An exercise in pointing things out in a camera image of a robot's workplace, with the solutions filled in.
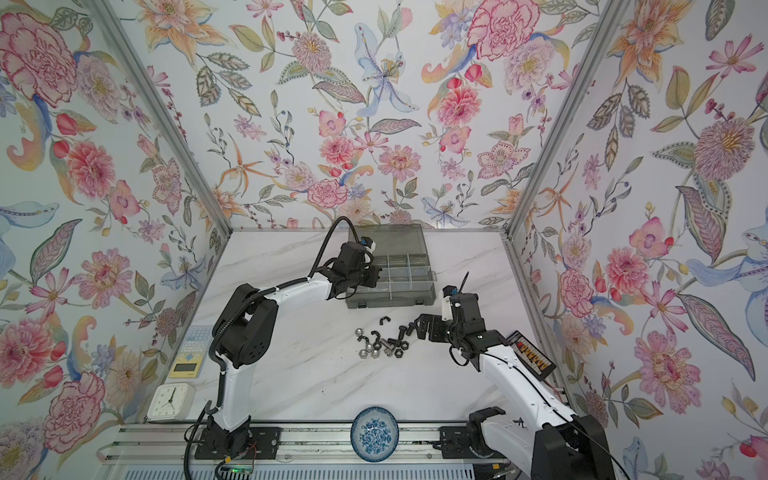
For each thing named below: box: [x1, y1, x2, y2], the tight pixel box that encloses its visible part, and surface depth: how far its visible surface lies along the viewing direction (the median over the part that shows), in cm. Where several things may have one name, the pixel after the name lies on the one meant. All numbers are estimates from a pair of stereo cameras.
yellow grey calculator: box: [169, 325, 213, 378], surface depth 90 cm
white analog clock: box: [147, 383, 195, 422], surface depth 80 cm
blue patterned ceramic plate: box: [350, 406, 400, 463], surface depth 76 cm
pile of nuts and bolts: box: [357, 331, 409, 359], surface depth 92 cm
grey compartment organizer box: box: [345, 224, 437, 309], surface depth 106 cm
